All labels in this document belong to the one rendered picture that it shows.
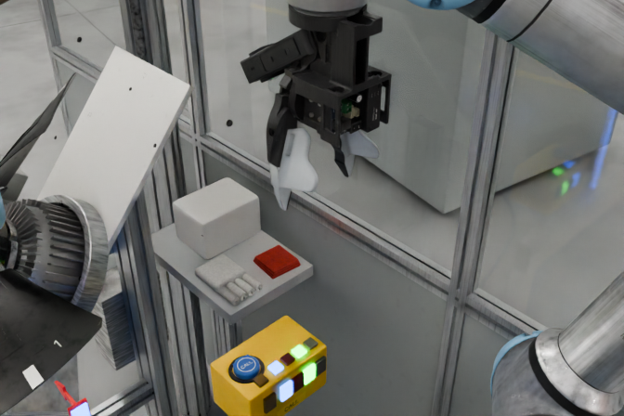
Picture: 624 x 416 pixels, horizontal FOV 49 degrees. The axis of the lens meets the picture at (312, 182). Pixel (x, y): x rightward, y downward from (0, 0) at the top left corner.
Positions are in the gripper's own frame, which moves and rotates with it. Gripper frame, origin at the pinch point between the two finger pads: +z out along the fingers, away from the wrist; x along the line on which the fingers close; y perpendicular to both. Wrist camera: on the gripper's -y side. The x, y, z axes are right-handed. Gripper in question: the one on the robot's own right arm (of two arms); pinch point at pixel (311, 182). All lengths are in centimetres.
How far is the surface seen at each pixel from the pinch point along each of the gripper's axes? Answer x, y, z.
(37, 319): -22, -34, 30
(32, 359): -25.4, -28.7, 31.0
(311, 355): 9.1, -9.8, 40.8
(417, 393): 45, -14, 83
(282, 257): 37, -49, 60
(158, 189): 31, -91, 59
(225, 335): 28, -62, 89
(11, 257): -18, -54, 32
